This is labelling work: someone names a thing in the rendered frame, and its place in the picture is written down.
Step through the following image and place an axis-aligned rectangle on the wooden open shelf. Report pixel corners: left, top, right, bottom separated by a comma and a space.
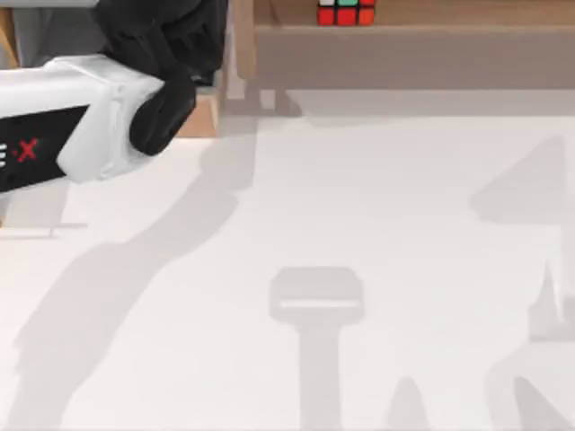
234, 0, 575, 111

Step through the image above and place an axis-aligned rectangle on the coloured puzzle cube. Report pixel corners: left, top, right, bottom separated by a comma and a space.
316, 0, 376, 28

